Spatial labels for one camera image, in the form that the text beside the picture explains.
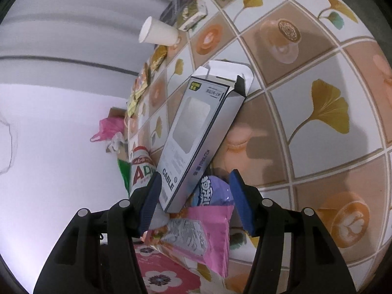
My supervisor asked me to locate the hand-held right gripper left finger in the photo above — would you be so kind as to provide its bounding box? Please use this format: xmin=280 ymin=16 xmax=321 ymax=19
xmin=33 ymin=171 xmax=163 ymax=294

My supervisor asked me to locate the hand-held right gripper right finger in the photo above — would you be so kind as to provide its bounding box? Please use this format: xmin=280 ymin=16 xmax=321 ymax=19
xmin=229 ymin=168 xmax=357 ymax=294

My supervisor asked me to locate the purple snack packet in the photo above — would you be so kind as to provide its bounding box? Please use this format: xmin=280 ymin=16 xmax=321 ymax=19
xmin=190 ymin=175 xmax=235 ymax=207

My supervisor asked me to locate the grey cable box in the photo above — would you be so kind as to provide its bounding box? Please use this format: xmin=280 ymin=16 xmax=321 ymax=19
xmin=158 ymin=61 xmax=255 ymax=214

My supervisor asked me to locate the white bottle with red label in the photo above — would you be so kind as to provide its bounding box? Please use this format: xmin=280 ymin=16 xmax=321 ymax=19
xmin=129 ymin=146 xmax=158 ymax=197

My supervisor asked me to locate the green plastic piece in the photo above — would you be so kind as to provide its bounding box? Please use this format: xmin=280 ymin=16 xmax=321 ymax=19
xmin=118 ymin=159 xmax=131 ymax=197

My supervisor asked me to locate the pink foil packet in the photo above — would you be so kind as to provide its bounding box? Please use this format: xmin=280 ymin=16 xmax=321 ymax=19
xmin=142 ymin=204 xmax=235 ymax=278

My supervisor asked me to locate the crumpled clear plastic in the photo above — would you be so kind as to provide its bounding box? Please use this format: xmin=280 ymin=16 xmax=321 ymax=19
xmin=106 ymin=132 xmax=124 ymax=154

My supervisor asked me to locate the pink plastic bag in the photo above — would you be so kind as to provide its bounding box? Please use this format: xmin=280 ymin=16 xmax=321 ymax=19
xmin=90 ymin=118 xmax=124 ymax=143

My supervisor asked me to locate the brown cardboard box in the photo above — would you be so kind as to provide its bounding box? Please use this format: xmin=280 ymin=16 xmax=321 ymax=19
xmin=106 ymin=107 xmax=130 ymax=160

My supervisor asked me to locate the yellow wrapper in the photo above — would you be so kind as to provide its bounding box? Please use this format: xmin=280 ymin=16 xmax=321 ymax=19
xmin=127 ymin=90 xmax=146 ymax=117

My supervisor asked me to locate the orange snack packet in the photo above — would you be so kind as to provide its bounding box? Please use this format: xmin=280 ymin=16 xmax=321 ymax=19
xmin=133 ymin=63 xmax=152 ymax=97

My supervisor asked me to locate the gold crinkled wrapper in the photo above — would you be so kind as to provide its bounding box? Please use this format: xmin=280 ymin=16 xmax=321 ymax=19
xmin=149 ymin=45 xmax=168 ymax=72

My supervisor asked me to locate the white paper cup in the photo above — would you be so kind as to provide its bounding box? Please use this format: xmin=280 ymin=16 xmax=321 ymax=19
xmin=138 ymin=16 xmax=180 ymax=46

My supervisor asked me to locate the small yellow green carton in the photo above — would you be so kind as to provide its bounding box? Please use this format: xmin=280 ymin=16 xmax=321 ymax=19
xmin=178 ymin=0 xmax=209 ymax=32

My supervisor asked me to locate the dark flat box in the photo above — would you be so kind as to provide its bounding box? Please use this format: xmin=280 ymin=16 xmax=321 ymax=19
xmin=159 ymin=0 xmax=215 ymax=25

